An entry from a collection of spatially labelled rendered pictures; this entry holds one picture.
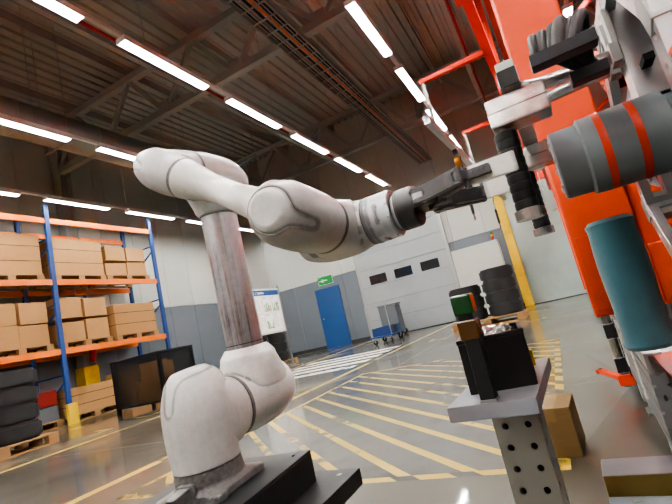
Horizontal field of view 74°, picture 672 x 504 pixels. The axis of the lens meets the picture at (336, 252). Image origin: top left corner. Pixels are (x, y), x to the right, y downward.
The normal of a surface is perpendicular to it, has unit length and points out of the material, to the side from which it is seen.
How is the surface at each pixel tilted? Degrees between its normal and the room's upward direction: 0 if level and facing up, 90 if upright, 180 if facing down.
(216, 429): 90
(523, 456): 90
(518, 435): 90
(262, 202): 92
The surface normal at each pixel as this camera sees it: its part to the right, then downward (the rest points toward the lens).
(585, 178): -0.21, 0.61
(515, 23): -0.48, -0.04
